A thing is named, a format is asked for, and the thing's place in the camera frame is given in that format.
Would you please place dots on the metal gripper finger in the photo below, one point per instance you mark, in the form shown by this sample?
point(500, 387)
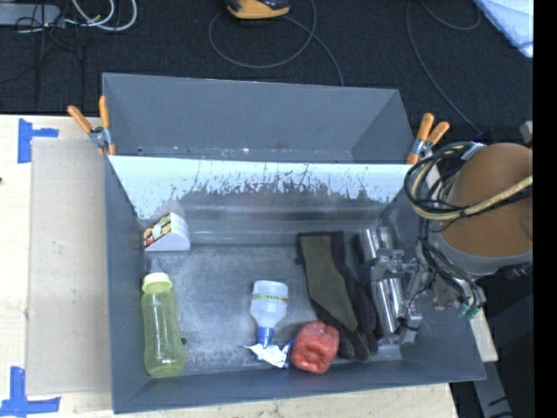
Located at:
point(409, 324)
point(393, 263)

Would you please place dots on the shiny metal cylinder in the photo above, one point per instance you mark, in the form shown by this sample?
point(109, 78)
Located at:
point(386, 298)

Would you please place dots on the olive and dark glove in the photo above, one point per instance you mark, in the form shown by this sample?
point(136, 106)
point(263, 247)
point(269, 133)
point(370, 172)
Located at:
point(330, 281)

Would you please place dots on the red toy pepper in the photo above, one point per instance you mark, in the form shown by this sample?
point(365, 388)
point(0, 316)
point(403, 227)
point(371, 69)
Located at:
point(314, 346)

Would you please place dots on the clear plastic bottle blue cap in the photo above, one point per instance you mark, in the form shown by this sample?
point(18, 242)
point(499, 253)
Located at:
point(268, 301)

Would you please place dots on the white crumpled wrapper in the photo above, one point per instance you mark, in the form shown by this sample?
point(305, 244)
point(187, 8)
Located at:
point(272, 355)

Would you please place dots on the grey metal bin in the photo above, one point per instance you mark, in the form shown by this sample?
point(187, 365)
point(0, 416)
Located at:
point(226, 285)

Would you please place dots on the white toy sandwich wedge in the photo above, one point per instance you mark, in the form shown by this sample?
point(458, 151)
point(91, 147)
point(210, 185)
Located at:
point(167, 235)

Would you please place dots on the yellow baby bottle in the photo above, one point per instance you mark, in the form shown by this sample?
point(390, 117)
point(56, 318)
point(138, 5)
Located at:
point(162, 325)

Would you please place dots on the pale flat board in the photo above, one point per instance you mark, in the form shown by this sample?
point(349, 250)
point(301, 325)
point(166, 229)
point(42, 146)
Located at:
point(65, 255)

